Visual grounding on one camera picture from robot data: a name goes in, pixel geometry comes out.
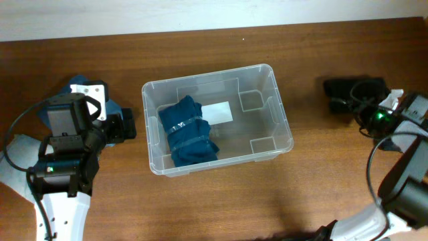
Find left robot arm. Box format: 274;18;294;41
26;93;136;240

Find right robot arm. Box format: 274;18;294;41
313;92;427;241

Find white label in bin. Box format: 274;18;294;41
201;101;233;125

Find dark teal garment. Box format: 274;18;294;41
158;95;219;167

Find black garment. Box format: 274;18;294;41
323;78;391;114

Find folded light grey jeans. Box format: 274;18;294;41
1;135;41;204

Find folded blue jeans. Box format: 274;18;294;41
35;74;124;148

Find clear plastic storage bin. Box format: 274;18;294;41
141;64;294;177

